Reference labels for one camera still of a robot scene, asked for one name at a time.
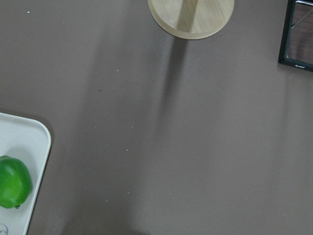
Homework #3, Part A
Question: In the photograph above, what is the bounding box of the green lime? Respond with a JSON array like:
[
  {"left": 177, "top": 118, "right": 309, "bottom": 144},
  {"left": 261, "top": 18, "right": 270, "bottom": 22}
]
[{"left": 0, "top": 155, "right": 32, "bottom": 209}]

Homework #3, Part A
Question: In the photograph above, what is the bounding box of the cream serving tray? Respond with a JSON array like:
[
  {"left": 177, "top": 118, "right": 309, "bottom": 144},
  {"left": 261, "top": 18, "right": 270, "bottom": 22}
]
[{"left": 0, "top": 113, "right": 51, "bottom": 235}]

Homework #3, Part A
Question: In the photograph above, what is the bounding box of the wine glass rack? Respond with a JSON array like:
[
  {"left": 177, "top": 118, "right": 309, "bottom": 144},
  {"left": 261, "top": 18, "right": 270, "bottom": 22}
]
[{"left": 278, "top": 0, "right": 313, "bottom": 71}]

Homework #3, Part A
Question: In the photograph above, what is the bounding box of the wooden cup tree stand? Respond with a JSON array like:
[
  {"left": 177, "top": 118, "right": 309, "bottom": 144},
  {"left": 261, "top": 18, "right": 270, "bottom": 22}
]
[{"left": 148, "top": 0, "right": 235, "bottom": 40}]

